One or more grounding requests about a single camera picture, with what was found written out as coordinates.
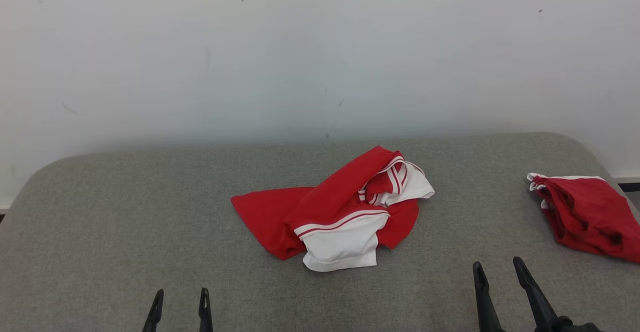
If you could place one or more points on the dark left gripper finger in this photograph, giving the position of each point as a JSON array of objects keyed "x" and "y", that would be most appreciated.
[
  {"x": 155, "y": 317},
  {"x": 205, "y": 317}
]

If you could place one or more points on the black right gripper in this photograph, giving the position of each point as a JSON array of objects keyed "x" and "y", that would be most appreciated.
[{"x": 562, "y": 326}]

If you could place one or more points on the red shorts with white trim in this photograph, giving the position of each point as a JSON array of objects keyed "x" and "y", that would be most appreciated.
[{"x": 585, "y": 217}]

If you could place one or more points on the red and white basketball jersey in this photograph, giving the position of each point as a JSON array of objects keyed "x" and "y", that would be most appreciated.
[{"x": 330, "y": 207}]

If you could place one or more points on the grey fabric sofa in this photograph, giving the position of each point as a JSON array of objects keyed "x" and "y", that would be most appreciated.
[{"x": 150, "y": 222}]

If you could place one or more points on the black and white baseboard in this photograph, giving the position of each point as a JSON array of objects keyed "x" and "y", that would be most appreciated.
[{"x": 630, "y": 184}]

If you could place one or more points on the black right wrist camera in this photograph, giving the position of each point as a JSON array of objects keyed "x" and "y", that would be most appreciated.
[{"x": 589, "y": 328}]

